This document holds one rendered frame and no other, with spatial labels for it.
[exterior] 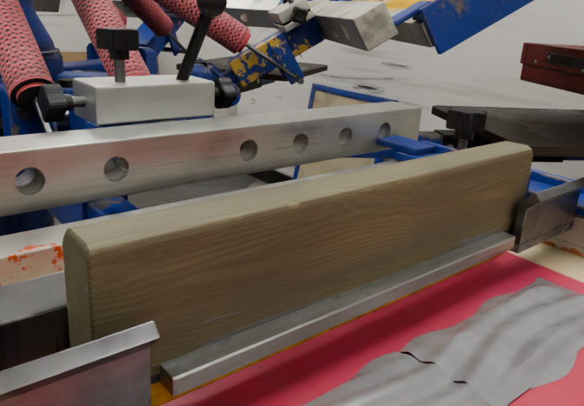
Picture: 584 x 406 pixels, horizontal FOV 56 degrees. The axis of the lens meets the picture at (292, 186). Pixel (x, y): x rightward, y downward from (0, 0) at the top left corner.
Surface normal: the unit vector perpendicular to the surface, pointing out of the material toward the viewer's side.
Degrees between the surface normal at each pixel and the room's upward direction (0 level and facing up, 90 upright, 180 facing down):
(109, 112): 90
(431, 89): 90
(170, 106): 90
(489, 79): 90
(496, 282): 0
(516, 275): 0
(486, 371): 31
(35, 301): 45
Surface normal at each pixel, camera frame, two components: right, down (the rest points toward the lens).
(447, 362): 0.47, -0.69
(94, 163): 0.64, 0.27
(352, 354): 0.06, -0.95
